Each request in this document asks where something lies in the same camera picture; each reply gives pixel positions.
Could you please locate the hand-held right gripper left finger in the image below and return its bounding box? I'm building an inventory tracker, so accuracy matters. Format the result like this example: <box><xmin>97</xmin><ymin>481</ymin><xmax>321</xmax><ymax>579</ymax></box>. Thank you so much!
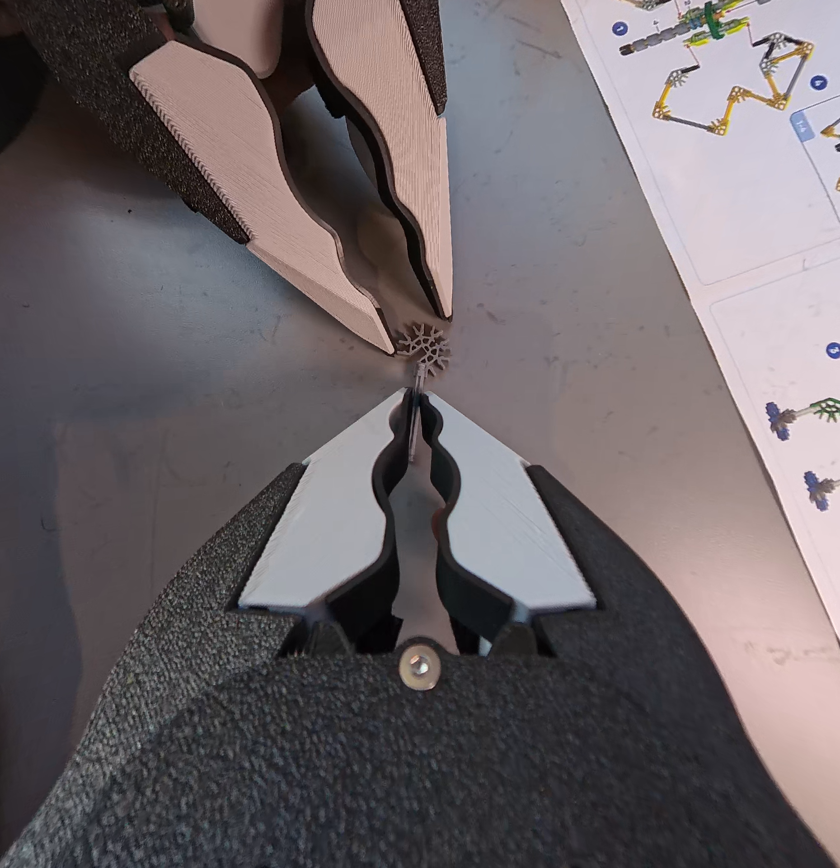
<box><xmin>237</xmin><ymin>388</ymin><xmax>415</xmax><ymax>642</ymax></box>

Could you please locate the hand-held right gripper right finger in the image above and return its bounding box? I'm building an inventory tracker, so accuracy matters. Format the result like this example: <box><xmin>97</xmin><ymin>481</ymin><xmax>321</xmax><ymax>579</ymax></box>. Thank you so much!
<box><xmin>420</xmin><ymin>392</ymin><xmax>597</xmax><ymax>642</ymax></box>

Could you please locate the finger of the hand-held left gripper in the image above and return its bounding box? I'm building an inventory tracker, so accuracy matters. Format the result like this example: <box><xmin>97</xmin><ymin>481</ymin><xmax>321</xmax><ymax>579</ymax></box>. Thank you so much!
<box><xmin>305</xmin><ymin>0</ymin><xmax>455</xmax><ymax>321</ymax></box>
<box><xmin>130</xmin><ymin>37</ymin><xmax>398</xmax><ymax>357</ymax></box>

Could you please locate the grey desk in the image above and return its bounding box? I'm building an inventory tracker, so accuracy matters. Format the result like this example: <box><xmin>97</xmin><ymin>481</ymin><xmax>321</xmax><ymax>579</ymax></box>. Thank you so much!
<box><xmin>0</xmin><ymin>0</ymin><xmax>840</xmax><ymax>862</ymax></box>

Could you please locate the grey toy connector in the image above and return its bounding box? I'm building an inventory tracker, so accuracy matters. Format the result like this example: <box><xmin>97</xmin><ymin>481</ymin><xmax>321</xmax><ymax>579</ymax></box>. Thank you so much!
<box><xmin>394</xmin><ymin>323</ymin><xmax>453</xmax><ymax>373</ymax></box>

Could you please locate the white instruction sheet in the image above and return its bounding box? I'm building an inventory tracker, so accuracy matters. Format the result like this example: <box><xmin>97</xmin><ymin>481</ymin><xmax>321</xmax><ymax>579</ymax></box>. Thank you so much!
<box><xmin>561</xmin><ymin>0</ymin><xmax>840</xmax><ymax>669</ymax></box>

